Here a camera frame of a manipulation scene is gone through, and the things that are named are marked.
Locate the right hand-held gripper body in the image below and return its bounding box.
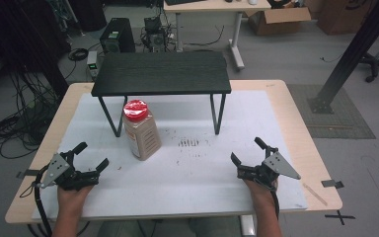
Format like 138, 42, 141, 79
237, 150, 302, 193

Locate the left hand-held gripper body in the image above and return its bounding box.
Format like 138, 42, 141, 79
38, 150, 101, 192

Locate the person's right hand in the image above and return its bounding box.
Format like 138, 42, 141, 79
243, 178, 279, 207

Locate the person's left hand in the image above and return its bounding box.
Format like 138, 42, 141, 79
56, 185, 95, 212

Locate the black tape strip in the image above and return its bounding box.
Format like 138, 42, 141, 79
321, 179, 345, 190
15, 169, 41, 180

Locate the thin wooden stick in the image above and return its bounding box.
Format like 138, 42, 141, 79
301, 182, 329, 207

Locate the white foam board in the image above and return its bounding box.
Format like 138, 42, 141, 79
31, 90, 309, 222

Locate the red-lidded seasoning jar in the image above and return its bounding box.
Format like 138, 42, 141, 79
122, 99, 163, 162

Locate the white table leg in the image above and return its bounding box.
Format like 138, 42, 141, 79
240, 214, 257, 237

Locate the grey floor mat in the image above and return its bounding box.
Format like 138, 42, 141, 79
286, 83, 377, 140

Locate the black tape cross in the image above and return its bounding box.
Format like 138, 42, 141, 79
324, 209, 356, 227

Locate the grey bench power supply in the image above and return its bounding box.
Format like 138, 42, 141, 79
86, 49, 101, 80

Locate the black small shelf stand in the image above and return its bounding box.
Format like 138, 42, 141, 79
91, 50, 233, 138

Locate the black computer tower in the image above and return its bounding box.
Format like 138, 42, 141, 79
99, 17, 136, 54

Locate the open cardboard box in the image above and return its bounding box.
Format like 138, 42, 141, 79
247, 6, 312, 37

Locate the light wooden desk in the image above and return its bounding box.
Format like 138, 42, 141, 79
163, 0, 272, 71

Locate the large closed cardboard box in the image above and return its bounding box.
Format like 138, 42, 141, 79
315, 0, 376, 37

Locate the black keyboard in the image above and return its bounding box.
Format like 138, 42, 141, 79
164, 0, 208, 6

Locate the right hand-held gripper cable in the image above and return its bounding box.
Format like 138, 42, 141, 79
269, 188, 281, 221

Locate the hand-held gripper cable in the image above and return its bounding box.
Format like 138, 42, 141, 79
269, 188, 281, 221
19, 166, 53, 237

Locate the left hand-held gripper cable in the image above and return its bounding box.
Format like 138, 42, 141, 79
19, 166, 53, 237

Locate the tangle of black cables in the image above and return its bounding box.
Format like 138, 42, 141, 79
0, 65, 67, 160

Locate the coiled black cable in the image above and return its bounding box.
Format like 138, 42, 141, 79
67, 47, 90, 62

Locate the black cable on floor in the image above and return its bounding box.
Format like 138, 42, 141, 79
183, 25, 226, 47

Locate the black metal stand post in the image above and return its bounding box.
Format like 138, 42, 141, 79
307, 0, 379, 116

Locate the black electronic device with wires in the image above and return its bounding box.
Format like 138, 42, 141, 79
139, 16, 176, 53

